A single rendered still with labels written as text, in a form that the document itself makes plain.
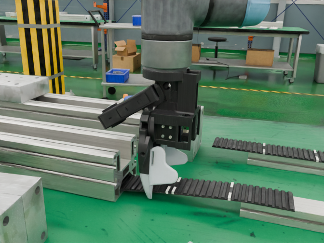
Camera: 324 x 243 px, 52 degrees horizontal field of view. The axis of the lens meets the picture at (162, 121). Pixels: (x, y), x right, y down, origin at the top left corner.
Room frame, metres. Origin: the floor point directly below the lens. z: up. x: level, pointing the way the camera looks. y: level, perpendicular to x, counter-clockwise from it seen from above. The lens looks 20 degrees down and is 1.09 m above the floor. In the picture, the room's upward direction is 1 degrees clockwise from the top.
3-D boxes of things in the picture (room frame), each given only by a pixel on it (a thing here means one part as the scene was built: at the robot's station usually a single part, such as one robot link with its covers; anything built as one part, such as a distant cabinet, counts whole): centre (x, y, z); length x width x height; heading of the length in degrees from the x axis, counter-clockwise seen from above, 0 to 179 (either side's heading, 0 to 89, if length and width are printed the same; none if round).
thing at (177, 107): (0.49, -0.01, 0.94); 0.09 x 0.08 x 0.12; 73
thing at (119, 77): (3.78, 0.27, 0.50); 1.03 x 0.55 x 1.01; 90
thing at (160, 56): (0.50, 0.00, 1.02); 0.08 x 0.08 x 0.05
